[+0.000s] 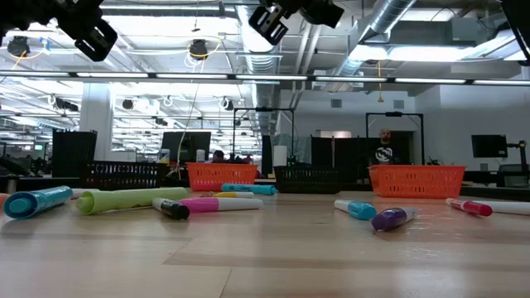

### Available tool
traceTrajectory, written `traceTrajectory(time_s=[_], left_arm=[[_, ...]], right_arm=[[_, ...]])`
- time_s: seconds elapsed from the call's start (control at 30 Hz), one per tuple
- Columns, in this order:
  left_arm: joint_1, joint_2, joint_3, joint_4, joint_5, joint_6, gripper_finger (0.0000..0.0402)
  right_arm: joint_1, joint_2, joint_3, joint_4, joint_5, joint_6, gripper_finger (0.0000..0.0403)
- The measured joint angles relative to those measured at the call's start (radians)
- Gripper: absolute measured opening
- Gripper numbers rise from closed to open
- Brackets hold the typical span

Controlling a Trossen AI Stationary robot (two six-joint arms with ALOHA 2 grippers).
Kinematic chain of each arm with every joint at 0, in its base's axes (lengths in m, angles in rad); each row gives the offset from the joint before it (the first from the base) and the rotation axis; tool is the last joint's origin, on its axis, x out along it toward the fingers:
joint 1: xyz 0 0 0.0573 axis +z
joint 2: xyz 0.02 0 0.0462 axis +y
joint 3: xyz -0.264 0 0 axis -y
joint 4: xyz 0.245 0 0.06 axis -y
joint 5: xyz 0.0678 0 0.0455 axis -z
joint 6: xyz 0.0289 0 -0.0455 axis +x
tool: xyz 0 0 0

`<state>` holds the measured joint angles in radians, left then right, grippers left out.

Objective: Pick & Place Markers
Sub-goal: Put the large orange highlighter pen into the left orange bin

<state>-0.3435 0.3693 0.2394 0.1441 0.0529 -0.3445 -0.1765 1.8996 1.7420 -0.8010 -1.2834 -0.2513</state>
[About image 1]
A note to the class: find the purple cap thin white marker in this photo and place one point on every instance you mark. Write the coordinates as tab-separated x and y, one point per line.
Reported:
389	219

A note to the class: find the black cap thin white marker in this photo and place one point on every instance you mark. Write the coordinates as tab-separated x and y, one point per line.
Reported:
176	210

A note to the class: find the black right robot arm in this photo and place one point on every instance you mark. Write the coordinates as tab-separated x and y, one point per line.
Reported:
521	25

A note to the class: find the orange cap thin white marker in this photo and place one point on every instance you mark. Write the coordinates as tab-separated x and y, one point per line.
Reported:
3	200

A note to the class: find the person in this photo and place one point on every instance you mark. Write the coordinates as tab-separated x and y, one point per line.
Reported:
218	156
385	147
247	158

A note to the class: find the black computer monitor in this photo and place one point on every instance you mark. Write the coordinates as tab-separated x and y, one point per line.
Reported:
186	147
489	145

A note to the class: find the orange plastic lattice basket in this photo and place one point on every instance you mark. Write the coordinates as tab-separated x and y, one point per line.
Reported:
416	180
221	176

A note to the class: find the white paper roll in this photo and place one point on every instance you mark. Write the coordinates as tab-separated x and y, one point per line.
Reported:
280	155

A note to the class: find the black plastic lattice basket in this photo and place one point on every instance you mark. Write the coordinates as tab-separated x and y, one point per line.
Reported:
124	176
308	178

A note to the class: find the blue cap thin white marker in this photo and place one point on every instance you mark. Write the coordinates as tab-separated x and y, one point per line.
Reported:
360	210

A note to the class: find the silver ventilation duct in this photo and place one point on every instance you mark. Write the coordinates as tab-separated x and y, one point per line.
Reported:
389	16

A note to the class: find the yellow cap thin white marker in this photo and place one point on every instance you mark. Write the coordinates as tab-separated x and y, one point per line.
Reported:
232	195

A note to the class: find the black partition panel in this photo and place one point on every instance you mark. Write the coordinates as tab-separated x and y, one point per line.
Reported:
348	151
74	153

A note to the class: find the black background rig frame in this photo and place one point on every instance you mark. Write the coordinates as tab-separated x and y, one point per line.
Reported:
263	109
393	113

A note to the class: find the red cap thin white marker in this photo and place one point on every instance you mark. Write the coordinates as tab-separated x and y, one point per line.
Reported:
472	207

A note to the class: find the blue yellow bottle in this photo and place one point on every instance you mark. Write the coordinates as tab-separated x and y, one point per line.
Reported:
165	156

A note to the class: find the light green Sharpie highlighter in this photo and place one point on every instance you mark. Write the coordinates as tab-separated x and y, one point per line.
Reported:
132	198

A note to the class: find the blue Sharpie highlighter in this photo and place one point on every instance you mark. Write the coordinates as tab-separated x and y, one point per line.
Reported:
37	200
248	189

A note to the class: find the white cup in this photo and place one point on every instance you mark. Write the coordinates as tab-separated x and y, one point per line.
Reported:
200	155

